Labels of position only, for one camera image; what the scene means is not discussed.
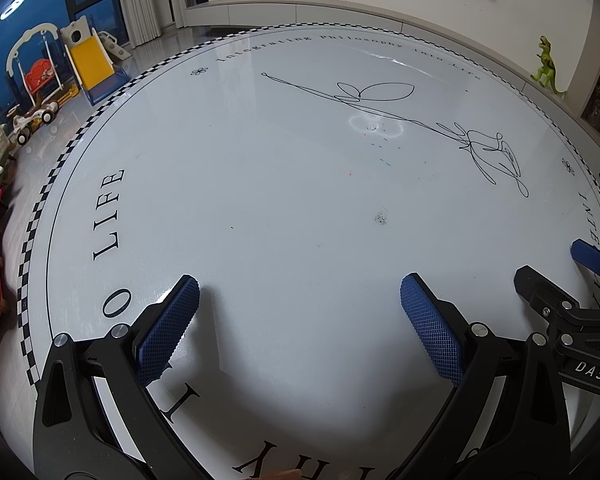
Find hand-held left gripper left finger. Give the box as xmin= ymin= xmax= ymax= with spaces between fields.
xmin=32 ymin=274 xmax=206 ymax=480

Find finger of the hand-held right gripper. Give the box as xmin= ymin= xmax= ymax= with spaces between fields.
xmin=571 ymin=239 xmax=600 ymax=284
xmin=514 ymin=266 xmax=582 ymax=319

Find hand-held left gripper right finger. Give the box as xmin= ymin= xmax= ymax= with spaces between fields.
xmin=400 ymin=272 xmax=571 ymax=480

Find green dinosaur toy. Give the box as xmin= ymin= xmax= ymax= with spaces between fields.
xmin=531 ymin=35 xmax=568 ymax=97

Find white ride-on toy car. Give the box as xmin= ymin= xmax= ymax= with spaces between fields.
xmin=5 ymin=100 xmax=61 ymax=147

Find yellow children's slide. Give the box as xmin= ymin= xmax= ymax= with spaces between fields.
xmin=60 ymin=15 xmax=131 ymax=106

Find white children's swing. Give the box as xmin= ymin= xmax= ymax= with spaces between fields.
xmin=5 ymin=22 xmax=78 ymax=106

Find window curtain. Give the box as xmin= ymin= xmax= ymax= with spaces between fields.
xmin=115 ymin=0 xmax=178 ymax=48

